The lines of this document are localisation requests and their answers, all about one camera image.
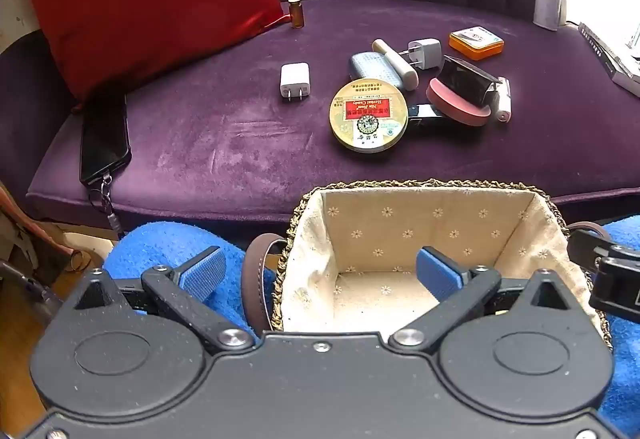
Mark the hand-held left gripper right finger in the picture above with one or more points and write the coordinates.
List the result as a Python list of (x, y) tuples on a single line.
[(440, 269)]

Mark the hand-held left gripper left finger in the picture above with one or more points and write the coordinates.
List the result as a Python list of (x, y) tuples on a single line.
[(202, 269)]

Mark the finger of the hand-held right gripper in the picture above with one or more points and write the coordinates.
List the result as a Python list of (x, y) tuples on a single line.
[(587, 249)]

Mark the woven basket with floral lining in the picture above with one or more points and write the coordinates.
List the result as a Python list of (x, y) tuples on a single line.
[(425, 224)]

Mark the pink round compact box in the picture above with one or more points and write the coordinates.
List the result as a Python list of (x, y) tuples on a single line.
[(455, 107)]

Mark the blue-grey oblong case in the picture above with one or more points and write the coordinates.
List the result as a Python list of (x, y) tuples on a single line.
[(370, 67)]

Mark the purple velvet sofa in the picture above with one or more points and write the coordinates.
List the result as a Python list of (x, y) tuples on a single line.
[(225, 134)]

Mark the small black rectangular device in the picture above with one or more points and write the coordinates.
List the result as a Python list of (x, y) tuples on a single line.
[(425, 117)]

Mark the black smartphone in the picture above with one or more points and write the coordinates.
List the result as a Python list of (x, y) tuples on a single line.
[(105, 139)]

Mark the white lip balm tube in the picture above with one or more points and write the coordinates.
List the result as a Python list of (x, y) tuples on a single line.
[(504, 106)]

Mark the round yellow candy tin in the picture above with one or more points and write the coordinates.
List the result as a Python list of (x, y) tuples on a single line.
[(367, 116)]

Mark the black and white book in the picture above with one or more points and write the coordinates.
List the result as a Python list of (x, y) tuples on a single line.
[(610, 59)]

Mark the white cylindrical bottle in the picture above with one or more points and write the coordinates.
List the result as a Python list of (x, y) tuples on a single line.
[(398, 67)]

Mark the white phone charger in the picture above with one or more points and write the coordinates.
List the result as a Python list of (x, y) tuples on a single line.
[(295, 79)]

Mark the white travel plug adapter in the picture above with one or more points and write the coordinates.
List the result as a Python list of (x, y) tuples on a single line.
[(427, 54)]

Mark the orange rectangular tin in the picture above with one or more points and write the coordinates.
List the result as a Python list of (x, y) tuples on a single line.
[(475, 44)]

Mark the small amber glass bottle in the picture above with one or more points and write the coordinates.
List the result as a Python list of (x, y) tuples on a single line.
[(296, 14)]

